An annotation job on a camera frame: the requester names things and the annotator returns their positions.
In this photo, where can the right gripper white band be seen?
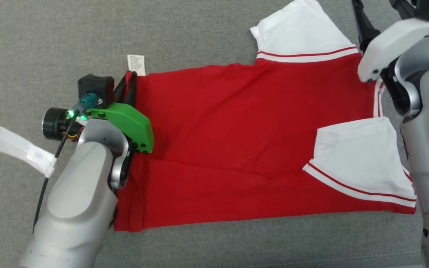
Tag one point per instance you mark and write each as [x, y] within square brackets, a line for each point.
[389, 44]

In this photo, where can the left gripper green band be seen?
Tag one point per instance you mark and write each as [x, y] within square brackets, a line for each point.
[130, 123]

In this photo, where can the red white short-sleeve shirt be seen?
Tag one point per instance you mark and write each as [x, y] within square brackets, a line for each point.
[237, 130]

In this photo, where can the white tape label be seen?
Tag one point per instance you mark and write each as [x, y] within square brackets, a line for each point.
[21, 149]

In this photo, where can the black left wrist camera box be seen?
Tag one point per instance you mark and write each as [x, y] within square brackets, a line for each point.
[95, 85]

